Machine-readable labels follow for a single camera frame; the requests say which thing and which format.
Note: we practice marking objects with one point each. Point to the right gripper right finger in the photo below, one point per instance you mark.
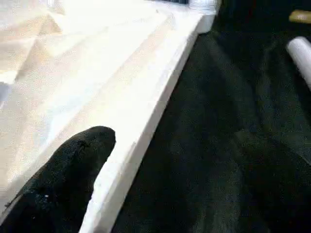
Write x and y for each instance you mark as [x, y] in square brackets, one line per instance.
[279, 194]

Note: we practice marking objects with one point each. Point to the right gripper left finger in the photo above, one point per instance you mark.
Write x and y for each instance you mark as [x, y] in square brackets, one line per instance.
[60, 182]

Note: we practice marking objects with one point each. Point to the white plastic table top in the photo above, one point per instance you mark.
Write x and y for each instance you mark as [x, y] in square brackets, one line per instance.
[97, 72]

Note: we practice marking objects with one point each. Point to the black box with gold label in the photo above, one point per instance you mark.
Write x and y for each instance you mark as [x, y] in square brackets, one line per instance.
[300, 16]

